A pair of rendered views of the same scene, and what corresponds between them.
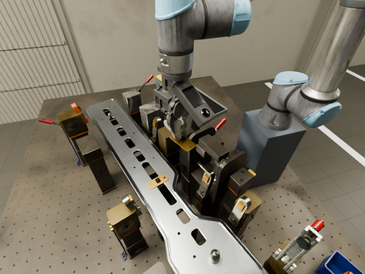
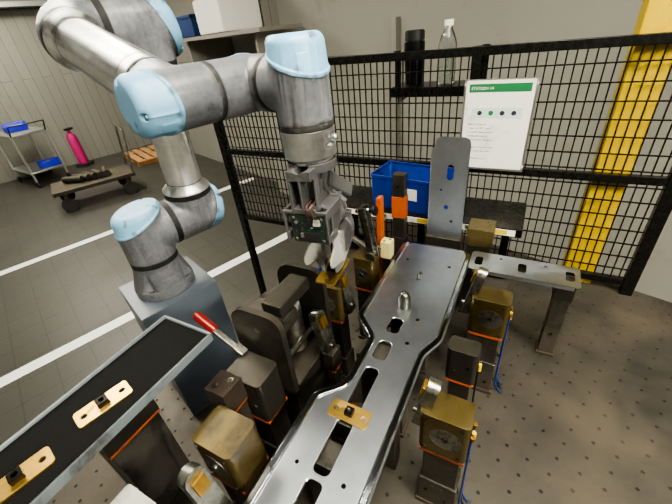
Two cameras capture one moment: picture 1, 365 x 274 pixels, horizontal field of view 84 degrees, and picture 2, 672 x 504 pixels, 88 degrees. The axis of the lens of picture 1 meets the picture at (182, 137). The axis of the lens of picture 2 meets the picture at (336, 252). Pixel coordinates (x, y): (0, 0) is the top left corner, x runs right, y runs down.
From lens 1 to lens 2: 0.79 m
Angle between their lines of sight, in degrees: 83
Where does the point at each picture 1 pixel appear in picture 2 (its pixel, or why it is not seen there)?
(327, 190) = not seen: hidden behind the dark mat
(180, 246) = (419, 335)
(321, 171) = not seen: hidden behind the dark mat
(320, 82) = (194, 171)
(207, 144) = (289, 294)
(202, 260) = (414, 313)
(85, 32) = not seen: outside the picture
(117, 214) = (457, 410)
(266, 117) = (176, 277)
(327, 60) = (185, 143)
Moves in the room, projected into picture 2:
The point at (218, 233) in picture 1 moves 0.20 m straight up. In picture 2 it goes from (377, 311) to (374, 248)
